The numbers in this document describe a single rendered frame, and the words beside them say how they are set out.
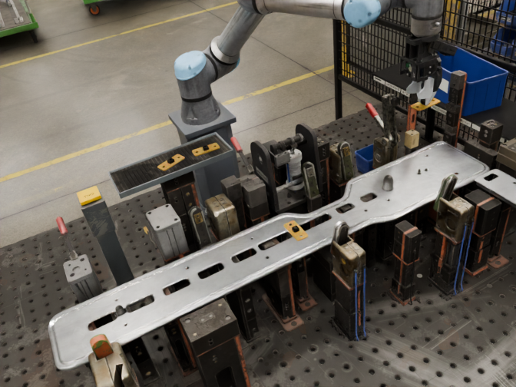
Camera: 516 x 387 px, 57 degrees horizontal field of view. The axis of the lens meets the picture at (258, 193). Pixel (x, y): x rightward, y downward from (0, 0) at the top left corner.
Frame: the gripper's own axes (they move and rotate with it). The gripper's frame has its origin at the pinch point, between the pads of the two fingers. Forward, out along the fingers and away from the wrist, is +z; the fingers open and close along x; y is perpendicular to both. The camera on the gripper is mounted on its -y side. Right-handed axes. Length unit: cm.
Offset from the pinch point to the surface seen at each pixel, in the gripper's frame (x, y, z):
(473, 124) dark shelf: -8.4, -32.3, 25.2
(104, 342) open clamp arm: 15, 104, 15
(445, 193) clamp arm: 17.3, 6.9, 20.7
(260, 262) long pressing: 5, 61, 26
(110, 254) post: -31, 97, 31
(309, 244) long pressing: 7, 47, 26
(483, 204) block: 20.8, -5.4, 28.8
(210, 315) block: 16, 81, 22
